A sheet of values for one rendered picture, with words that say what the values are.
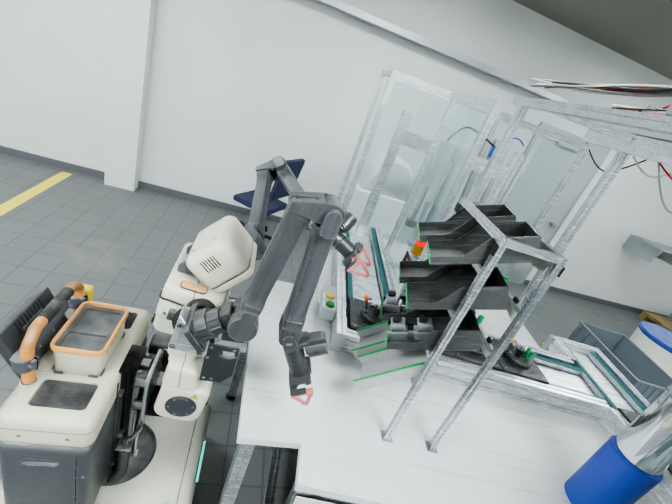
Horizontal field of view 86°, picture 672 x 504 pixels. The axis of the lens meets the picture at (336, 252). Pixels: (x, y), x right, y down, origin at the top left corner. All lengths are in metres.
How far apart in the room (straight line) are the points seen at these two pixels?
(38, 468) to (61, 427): 0.21
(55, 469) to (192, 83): 3.68
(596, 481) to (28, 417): 1.75
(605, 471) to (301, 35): 4.06
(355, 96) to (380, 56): 0.47
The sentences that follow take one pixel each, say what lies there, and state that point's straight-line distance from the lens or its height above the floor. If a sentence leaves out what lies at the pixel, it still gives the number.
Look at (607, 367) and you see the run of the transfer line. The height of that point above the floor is 0.95.
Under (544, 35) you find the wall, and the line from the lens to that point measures 5.19.
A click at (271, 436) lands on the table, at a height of 0.86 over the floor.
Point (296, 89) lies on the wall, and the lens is 4.34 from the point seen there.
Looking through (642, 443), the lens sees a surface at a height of 1.21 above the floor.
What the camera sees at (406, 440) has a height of 0.86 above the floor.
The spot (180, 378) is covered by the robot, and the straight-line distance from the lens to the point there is 1.36.
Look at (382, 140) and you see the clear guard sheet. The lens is 2.75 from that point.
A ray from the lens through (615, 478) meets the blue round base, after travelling 1.64.
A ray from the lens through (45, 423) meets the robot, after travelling 1.37.
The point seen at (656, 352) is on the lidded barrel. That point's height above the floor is 0.60.
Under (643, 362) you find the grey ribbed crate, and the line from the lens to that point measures 3.58.
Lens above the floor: 1.88
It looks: 25 degrees down
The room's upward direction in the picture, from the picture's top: 21 degrees clockwise
